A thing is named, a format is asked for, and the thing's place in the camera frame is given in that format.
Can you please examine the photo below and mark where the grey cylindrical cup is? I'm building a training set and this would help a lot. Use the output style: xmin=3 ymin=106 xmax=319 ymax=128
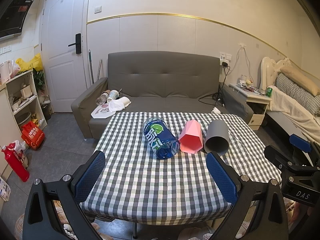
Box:
xmin=204 ymin=119 xmax=229 ymax=156

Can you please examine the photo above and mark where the green soda can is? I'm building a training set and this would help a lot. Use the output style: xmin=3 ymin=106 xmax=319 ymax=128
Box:
xmin=265 ymin=87 xmax=273 ymax=98

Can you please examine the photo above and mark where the white blanket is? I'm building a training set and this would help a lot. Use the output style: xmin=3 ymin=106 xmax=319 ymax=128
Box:
xmin=268 ymin=86 xmax=320 ymax=144

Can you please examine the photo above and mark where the red bag on floor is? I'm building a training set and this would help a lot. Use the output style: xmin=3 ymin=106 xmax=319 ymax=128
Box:
xmin=21 ymin=121 xmax=45 ymax=150

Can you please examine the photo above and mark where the white light switch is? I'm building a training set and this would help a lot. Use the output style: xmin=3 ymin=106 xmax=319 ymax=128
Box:
xmin=94 ymin=5 xmax=102 ymax=14

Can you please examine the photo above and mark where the wall power socket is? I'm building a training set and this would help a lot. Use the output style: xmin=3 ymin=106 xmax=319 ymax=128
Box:
xmin=219 ymin=52 xmax=232 ymax=66

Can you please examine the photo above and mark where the white hanging cable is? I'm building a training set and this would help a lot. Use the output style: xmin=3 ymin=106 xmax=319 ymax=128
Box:
xmin=229 ymin=43 xmax=255 ymax=84

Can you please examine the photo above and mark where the red thermos bottle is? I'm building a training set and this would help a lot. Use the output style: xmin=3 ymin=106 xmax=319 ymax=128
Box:
xmin=2 ymin=146 xmax=30 ymax=182

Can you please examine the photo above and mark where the striped pillow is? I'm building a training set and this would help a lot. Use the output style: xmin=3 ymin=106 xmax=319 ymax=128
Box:
xmin=276 ymin=73 xmax=320 ymax=116

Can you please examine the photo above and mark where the white paper cup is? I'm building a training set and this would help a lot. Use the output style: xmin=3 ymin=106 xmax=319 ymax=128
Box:
xmin=119 ymin=96 xmax=131 ymax=108

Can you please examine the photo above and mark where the white door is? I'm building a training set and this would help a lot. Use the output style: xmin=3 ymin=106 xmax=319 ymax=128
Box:
xmin=40 ymin=0 xmax=91 ymax=112

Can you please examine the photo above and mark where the pink kettle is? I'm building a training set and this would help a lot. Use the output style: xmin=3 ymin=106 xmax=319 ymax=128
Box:
xmin=0 ymin=60 xmax=13 ymax=84

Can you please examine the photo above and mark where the white bedside table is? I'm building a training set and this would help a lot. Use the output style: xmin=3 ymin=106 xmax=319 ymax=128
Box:
xmin=229 ymin=83 xmax=272 ymax=131

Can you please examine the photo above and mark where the beige pillow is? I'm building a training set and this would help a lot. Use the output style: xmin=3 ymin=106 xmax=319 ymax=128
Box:
xmin=280 ymin=67 xmax=319 ymax=96

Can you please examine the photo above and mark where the black range hood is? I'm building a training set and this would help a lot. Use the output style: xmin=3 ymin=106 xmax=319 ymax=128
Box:
xmin=0 ymin=0 xmax=34 ymax=41

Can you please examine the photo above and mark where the black door handle lock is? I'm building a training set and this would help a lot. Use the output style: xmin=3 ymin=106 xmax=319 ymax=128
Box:
xmin=68 ymin=33 xmax=82 ymax=55

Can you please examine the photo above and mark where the bed with white headboard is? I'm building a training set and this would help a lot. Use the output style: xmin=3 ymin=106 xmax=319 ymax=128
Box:
xmin=260 ymin=57 xmax=319 ymax=142

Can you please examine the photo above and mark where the checkered tablecloth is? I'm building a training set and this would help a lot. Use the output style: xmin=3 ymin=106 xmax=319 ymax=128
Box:
xmin=80 ymin=112 xmax=280 ymax=225

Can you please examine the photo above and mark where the green handled broom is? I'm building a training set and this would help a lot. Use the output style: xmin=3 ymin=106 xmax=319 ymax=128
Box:
xmin=88 ymin=49 xmax=94 ymax=85

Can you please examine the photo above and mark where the black power cable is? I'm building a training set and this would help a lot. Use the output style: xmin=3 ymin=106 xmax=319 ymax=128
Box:
xmin=198 ymin=62 xmax=232 ymax=107

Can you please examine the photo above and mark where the white hexagonal board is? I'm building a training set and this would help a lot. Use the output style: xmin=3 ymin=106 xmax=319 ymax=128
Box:
xmin=91 ymin=103 xmax=115 ymax=119

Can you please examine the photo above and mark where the grey sofa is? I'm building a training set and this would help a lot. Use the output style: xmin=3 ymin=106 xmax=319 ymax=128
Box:
xmin=71 ymin=51 xmax=253 ymax=139

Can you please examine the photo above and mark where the clear plastic bottle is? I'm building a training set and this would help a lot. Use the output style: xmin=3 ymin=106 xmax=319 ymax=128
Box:
xmin=95 ymin=90 xmax=111 ymax=105

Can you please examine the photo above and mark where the white open shelf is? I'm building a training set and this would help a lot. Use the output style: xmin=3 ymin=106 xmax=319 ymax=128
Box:
xmin=0 ymin=69 xmax=48 ymax=133

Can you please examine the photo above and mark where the white drink cup with straw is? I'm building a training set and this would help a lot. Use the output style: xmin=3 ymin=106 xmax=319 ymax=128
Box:
xmin=107 ymin=90 xmax=121 ymax=103

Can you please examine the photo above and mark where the pink hexagonal cup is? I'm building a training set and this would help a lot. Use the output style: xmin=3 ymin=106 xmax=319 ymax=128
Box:
xmin=178 ymin=120 xmax=203 ymax=154

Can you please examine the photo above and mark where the yellow plastic bag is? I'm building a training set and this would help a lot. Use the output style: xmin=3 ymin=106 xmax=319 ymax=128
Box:
xmin=16 ymin=53 xmax=43 ymax=73

